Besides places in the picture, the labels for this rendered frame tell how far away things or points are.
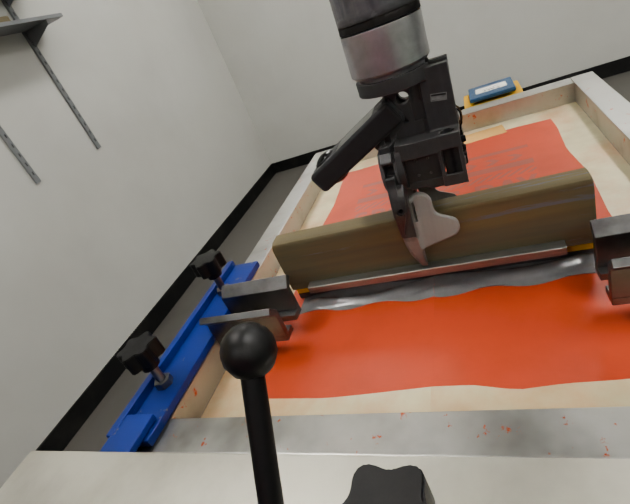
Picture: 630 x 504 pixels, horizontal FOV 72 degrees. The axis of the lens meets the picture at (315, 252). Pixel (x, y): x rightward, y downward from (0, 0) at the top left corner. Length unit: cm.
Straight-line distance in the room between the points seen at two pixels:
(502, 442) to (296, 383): 23
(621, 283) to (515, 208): 12
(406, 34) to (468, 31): 367
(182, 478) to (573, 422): 27
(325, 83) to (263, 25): 73
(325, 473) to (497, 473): 10
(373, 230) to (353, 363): 15
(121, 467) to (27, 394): 206
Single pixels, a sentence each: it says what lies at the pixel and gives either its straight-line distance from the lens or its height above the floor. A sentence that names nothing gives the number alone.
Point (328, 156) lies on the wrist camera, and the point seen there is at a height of 114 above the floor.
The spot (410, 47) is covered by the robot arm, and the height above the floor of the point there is 122.
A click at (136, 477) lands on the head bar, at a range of 39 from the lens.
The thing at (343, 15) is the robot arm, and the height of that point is 126.
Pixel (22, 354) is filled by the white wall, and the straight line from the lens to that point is 244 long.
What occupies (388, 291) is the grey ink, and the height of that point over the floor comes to 96.
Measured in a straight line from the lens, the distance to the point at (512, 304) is 49.
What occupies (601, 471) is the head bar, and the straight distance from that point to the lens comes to 27.
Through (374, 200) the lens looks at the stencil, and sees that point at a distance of 80.
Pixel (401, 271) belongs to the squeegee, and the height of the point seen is 99.
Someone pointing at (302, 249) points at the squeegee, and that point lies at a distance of 54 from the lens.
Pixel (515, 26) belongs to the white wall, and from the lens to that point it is 411.
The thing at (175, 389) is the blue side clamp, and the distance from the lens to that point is 50.
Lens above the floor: 128
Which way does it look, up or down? 27 degrees down
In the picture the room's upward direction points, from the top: 24 degrees counter-clockwise
